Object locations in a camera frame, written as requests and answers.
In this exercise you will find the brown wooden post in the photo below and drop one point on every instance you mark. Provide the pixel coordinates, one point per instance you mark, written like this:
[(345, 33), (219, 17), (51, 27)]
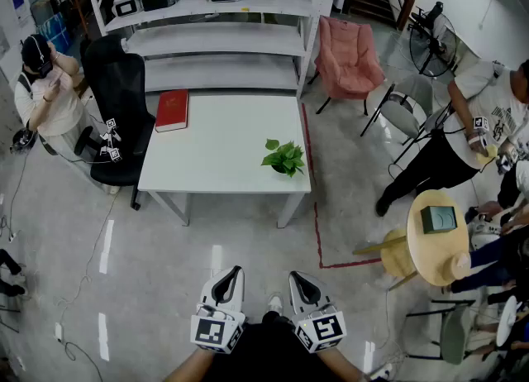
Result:
[(409, 4)]

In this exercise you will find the person's left forearm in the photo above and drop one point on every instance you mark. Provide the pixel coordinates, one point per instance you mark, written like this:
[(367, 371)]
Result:
[(190, 366)]

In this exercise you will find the person's white shoe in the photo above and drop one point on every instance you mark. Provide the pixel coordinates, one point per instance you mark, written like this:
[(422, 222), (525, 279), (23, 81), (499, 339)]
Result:
[(275, 302)]

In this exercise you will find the round wooden side table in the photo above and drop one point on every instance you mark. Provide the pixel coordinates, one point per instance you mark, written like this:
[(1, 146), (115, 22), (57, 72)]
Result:
[(438, 256)]

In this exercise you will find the grey folding chair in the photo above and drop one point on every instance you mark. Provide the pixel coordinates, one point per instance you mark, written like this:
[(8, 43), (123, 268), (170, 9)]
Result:
[(401, 116), (438, 117)]

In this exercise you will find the black round device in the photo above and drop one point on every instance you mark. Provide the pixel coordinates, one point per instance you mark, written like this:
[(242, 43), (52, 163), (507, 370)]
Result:
[(24, 140)]

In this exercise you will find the light wooden stool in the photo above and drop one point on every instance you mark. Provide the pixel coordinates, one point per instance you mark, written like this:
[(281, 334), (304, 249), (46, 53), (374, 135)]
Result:
[(396, 254)]

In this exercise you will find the blue wrapped bundle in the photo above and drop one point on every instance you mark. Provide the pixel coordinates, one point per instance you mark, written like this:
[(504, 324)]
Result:
[(53, 33)]

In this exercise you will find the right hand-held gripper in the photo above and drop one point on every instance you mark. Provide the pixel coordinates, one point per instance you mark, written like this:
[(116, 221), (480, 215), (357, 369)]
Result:
[(320, 328)]

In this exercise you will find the red hardcover book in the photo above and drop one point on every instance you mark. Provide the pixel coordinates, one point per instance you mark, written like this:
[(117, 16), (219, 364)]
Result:
[(172, 109)]

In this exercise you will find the black office chair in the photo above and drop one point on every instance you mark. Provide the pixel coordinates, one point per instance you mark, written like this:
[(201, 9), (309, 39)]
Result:
[(120, 95)]

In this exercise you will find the white power strip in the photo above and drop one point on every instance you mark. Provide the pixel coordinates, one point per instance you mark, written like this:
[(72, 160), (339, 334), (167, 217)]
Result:
[(58, 331)]

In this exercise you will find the grey padded chair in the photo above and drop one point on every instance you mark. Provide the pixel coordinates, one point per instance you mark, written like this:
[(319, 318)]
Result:
[(454, 330)]

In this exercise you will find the dark green box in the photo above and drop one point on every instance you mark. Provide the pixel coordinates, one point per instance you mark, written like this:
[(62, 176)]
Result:
[(439, 220)]

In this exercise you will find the spare hand-held gripper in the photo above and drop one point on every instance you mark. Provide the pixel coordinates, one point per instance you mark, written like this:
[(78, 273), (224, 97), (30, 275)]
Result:
[(112, 128), (111, 153)]

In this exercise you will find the person's black clothing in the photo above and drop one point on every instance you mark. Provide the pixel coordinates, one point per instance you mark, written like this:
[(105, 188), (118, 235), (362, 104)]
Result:
[(264, 355)]

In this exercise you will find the person's right forearm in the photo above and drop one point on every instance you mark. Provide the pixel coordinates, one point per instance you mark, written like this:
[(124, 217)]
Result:
[(341, 366)]

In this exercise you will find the black standing fan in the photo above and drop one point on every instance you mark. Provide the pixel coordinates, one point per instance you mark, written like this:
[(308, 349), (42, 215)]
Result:
[(432, 47)]

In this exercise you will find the white round disc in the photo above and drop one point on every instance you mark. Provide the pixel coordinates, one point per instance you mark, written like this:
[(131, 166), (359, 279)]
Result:
[(506, 320)]

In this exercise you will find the pink folding armchair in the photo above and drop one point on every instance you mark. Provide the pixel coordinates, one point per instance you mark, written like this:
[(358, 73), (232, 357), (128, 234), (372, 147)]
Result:
[(347, 58)]

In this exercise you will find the green potted plant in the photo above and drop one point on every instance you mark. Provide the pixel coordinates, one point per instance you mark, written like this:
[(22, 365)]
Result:
[(285, 159)]

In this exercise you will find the white metal shelving unit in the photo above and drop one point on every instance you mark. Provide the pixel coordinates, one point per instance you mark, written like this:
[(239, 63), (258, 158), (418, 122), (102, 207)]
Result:
[(219, 39)]

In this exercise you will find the white extension socket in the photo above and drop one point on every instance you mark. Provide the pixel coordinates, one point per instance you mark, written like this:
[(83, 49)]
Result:
[(382, 372)]

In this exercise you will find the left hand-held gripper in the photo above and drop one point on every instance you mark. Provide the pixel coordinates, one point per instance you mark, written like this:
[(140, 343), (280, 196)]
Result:
[(215, 330)]

